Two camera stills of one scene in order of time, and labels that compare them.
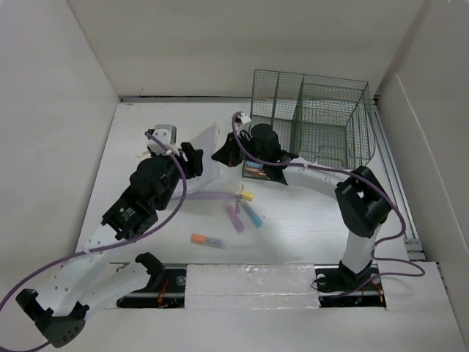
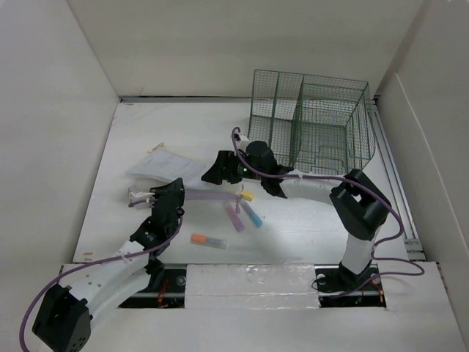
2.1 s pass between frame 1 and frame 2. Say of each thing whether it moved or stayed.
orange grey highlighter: stayed
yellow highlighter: stayed
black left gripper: moved
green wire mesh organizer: stayed
